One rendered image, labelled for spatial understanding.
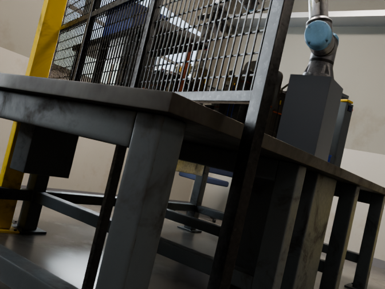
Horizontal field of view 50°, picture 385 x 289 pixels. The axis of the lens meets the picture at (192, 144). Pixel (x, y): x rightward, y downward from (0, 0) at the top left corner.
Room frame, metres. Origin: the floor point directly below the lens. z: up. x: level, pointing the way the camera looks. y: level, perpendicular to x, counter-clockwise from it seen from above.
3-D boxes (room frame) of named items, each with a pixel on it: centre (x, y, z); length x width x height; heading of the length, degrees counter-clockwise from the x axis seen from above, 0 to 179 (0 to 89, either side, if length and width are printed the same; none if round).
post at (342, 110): (2.49, -0.85, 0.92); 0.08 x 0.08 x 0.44; 35
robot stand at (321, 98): (1.98, -0.52, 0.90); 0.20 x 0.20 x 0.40; 54
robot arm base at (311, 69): (1.98, -0.52, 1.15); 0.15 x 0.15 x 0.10
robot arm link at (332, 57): (1.98, -0.52, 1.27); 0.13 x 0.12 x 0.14; 152
